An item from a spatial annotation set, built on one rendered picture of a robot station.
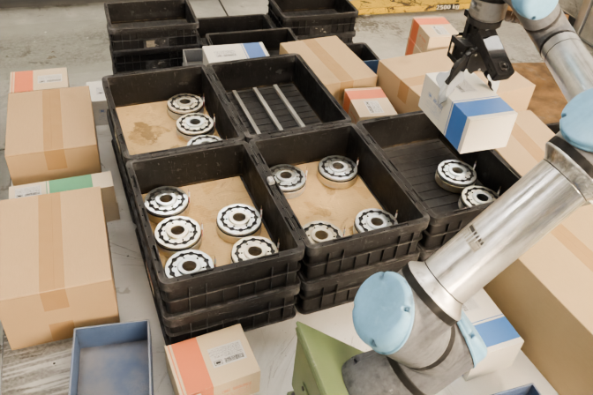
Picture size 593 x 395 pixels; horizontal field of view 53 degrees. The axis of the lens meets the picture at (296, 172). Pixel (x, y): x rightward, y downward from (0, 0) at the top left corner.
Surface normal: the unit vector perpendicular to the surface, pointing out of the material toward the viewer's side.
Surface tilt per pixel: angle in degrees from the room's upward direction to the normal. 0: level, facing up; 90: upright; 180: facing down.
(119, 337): 90
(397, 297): 53
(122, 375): 0
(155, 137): 0
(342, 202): 0
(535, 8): 89
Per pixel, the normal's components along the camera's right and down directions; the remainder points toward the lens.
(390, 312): -0.72, -0.38
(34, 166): 0.32, 0.61
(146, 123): 0.07, -0.78
